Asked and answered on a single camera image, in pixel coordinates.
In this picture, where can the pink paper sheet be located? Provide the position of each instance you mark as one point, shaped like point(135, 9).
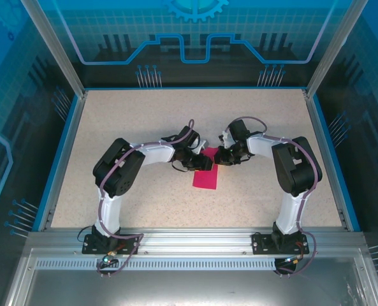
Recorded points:
point(206, 180)

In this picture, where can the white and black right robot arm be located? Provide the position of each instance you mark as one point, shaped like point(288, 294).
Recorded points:
point(297, 169)

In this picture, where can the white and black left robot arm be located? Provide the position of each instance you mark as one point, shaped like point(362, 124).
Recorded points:
point(118, 169)

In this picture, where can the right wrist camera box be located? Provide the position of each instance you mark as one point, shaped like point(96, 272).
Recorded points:
point(226, 136)

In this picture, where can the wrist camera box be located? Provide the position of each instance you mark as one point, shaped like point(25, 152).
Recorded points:
point(226, 136)
point(201, 145)

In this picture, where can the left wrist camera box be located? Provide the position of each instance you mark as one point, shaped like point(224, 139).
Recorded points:
point(201, 145)

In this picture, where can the aluminium mounting rail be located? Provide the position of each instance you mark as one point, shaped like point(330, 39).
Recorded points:
point(195, 239)

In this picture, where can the aluminium side rail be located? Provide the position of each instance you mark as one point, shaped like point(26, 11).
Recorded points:
point(322, 143)
point(68, 143)

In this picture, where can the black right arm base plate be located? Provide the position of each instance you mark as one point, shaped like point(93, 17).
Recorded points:
point(260, 243)

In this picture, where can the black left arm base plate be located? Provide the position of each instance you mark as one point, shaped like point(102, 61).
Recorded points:
point(128, 247)

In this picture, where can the aluminium frame post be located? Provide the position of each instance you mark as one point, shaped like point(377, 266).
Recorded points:
point(332, 48)
point(58, 48)

